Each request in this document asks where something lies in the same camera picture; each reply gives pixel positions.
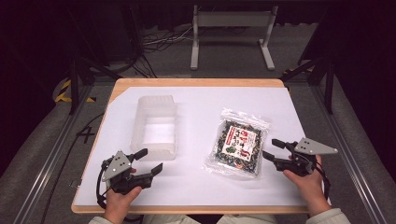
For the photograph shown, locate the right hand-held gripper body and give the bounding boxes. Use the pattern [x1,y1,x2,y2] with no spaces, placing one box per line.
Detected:
[274,137,339,177]

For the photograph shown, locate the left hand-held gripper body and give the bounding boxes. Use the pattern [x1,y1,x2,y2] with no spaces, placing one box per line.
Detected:
[101,149,154,196]

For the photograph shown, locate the translucent plastic container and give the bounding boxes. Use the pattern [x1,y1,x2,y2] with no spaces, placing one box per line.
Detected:
[129,94,179,162]

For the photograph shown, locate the clear packet of dark snacks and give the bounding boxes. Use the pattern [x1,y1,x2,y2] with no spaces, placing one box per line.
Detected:
[202,107,271,181]

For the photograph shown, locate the person's right hand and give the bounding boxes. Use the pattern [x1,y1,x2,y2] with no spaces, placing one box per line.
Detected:
[282,154,332,218]

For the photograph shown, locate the person's left hand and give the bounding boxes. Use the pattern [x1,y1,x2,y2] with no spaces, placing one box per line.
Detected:
[103,167,143,224]

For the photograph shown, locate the white paper sheet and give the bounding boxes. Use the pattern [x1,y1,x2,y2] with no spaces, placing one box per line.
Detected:
[74,86,332,207]

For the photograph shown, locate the person's left sleeve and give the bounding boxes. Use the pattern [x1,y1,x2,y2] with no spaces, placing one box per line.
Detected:
[88,216,114,224]

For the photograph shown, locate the person's sleeve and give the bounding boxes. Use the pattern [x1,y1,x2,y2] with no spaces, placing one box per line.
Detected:
[304,207,352,224]
[88,216,114,224]

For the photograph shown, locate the person's right sleeve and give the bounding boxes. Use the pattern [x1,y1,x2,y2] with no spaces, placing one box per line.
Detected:
[304,207,352,224]

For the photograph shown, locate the person's light trousers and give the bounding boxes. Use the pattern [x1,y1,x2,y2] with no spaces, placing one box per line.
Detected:
[141,214,278,224]

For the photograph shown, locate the black metal stand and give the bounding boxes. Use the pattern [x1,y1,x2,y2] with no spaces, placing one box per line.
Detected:
[64,6,123,116]
[279,6,337,115]

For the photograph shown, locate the yellow black hazard tape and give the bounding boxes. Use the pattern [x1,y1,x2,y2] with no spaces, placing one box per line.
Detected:
[54,78,97,104]

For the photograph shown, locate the white metal stand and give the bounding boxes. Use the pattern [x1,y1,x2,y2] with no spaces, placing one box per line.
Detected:
[190,5,280,71]

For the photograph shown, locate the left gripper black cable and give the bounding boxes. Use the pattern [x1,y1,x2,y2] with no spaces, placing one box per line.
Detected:
[95,158,114,210]

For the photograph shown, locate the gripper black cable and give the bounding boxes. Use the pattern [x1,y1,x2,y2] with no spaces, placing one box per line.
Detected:
[315,165,332,201]
[95,158,114,210]

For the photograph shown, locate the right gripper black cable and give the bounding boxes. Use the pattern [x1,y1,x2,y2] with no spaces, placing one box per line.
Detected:
[315,165,332,201]

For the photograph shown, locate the aluminium rail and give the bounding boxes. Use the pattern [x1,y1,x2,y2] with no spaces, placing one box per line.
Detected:
[12,83,94,224]
[311,84,390,224]

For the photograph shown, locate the bundle of floor cables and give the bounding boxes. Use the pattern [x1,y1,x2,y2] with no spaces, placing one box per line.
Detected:
[109,23,250,78]

